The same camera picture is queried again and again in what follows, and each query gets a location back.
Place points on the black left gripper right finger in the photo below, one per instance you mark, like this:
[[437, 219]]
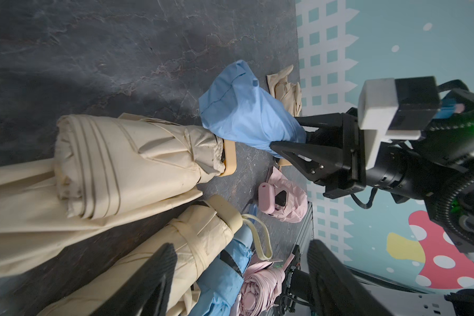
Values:
[[334, 288]]

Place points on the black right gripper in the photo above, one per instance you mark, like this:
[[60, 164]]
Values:
[[332, 157]]

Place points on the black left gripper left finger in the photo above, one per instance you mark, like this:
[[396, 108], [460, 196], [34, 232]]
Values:
[[147, 291]]

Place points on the beige umbrella sleeve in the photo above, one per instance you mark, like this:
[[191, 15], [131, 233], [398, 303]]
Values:
[[288, 93]]

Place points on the pink umbrella sleeve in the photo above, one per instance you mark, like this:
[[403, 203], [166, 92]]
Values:
[[282, 199]]

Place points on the light blue sleeved umbrella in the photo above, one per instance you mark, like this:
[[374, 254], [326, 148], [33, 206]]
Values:
[[221, 282]]

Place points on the pink sleeved umbrella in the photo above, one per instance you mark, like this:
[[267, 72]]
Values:
[[262, 286]]

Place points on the small blue sleeved umbrella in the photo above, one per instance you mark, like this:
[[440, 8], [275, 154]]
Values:
[[236, 108]]

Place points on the beige sleeved umbrella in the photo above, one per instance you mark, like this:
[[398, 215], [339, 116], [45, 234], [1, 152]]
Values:
[[105, 173]]

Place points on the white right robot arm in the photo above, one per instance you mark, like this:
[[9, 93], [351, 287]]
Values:
[[437, 169]]

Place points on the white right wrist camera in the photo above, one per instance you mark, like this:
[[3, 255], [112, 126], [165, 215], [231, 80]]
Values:
[[395, 109]]

